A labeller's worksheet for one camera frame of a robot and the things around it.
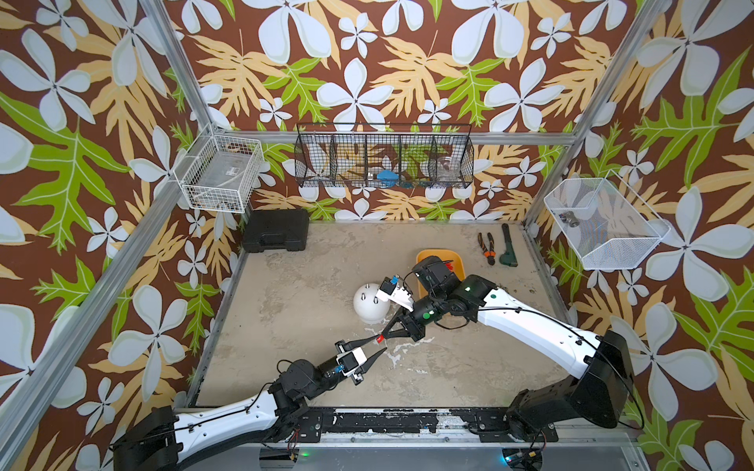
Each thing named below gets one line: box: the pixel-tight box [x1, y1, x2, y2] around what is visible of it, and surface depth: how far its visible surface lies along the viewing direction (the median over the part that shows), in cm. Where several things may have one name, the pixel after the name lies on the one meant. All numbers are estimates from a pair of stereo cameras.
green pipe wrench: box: [498, 222, 519, 268], surface depth 113 cm
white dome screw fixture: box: [353, 282, 391, 325], surface depth 88 cm
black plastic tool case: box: [242, 209, 311, 254], surface depth 117 cm
